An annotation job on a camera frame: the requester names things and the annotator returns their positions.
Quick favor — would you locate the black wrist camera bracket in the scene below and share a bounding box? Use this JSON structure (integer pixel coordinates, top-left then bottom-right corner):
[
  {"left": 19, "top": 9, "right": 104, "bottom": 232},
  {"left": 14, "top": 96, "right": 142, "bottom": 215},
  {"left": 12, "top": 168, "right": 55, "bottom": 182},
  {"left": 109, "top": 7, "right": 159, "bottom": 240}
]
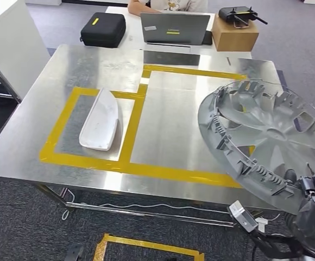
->
[{"left": 248, "top": 228, "right": 306, "bottom": 261}]

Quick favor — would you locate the grey laptop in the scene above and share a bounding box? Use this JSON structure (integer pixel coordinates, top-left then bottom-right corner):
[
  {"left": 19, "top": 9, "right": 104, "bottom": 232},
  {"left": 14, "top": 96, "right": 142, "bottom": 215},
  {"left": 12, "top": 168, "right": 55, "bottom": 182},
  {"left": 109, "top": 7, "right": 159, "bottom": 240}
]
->
[{"left": 140, "top": 13, "right": 211, "bottom": 55}]

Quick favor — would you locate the cardboard box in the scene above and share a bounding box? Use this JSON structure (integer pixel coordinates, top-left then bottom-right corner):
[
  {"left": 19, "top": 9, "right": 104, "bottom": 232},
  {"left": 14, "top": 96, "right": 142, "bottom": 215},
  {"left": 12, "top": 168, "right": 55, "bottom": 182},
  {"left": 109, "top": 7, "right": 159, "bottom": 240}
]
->
[{"left": 211, "top": 14, "right": 260, "bottom": 53}]

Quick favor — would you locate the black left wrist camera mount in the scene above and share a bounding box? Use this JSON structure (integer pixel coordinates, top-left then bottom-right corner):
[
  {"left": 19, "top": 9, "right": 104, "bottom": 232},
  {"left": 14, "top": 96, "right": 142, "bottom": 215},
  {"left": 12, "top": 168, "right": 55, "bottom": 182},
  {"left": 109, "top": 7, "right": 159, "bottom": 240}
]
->
[{"left": 63, "top": 244, "right": 84, "bottom": 261}]

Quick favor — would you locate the silver plastic wheel hubcap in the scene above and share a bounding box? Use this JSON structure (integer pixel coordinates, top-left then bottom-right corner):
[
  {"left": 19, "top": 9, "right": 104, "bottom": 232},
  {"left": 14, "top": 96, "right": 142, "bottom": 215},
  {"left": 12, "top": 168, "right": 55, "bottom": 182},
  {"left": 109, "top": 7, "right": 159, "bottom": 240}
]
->
[{"left": 197, "top": 79, "right": 315, "bottom": 216}]

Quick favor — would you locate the white desk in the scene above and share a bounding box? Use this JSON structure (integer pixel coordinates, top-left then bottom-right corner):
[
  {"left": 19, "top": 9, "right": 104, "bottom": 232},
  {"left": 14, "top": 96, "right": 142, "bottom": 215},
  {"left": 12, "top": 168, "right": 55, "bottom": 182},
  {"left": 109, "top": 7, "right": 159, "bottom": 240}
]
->
[{"left": 105, "top": 5, "right": 253, "bottom": 60}]

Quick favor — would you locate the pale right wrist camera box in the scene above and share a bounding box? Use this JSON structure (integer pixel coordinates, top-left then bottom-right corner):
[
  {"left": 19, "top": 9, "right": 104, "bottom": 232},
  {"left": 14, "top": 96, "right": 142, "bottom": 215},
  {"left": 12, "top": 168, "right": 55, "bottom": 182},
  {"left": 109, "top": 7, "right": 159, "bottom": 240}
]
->
[{"left": 228, "top": 200, "right": 259, "bottom": 234}]

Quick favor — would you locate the white floor cable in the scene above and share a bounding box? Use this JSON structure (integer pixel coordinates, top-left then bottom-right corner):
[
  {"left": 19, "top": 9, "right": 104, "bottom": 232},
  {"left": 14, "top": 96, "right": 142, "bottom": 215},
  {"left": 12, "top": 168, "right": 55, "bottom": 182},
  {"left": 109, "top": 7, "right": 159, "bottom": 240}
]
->
[{"left": 62, "top": 188, "right": 282, "bottom": 233}]

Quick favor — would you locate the steel workbench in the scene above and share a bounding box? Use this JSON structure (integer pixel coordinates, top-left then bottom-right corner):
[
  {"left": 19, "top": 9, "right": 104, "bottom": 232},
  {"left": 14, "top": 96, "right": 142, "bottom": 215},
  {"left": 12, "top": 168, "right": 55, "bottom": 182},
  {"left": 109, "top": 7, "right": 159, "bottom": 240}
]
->
[{"left": 0, "top": 43, "right": 286, "bottom": 228}]

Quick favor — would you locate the white plastic cover part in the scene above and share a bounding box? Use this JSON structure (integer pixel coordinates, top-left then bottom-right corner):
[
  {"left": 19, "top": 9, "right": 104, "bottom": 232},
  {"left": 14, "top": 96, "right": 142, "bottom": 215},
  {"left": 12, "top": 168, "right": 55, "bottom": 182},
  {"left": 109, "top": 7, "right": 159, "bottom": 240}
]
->
[{"left": 78, "top": 88, "right": 119, "bottom": 152}]

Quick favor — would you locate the black remote controller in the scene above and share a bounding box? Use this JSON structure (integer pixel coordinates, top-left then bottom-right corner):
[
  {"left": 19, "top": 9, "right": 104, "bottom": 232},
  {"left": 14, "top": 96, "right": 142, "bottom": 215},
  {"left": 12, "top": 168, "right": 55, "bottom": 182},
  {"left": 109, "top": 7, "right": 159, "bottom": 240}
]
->
[{"left": 219, "top": 6, "right": 268, "bottom": 29}]

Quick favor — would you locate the person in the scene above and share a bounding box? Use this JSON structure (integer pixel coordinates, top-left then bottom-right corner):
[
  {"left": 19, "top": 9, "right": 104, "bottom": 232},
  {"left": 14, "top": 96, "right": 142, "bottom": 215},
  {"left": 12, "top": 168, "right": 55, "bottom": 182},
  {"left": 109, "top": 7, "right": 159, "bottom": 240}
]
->
[{"left": 127, "top": 0, "right": 209, "bottom": 17}]

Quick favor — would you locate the small black item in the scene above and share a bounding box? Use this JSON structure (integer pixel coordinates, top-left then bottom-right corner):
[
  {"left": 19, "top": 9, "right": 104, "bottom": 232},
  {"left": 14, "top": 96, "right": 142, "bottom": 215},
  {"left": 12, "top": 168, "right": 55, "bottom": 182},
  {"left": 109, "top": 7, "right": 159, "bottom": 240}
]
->
[{"left": 201, "top": 30, "right": 213, "bottom": 46}]

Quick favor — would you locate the black zip case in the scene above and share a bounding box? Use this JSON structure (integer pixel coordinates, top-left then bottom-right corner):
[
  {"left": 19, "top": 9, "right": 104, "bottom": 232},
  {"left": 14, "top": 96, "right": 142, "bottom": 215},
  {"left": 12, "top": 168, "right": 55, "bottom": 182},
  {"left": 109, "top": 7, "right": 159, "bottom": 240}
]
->
[{"left": 80, "top": 12, "right": 127, "bottom": 49}]

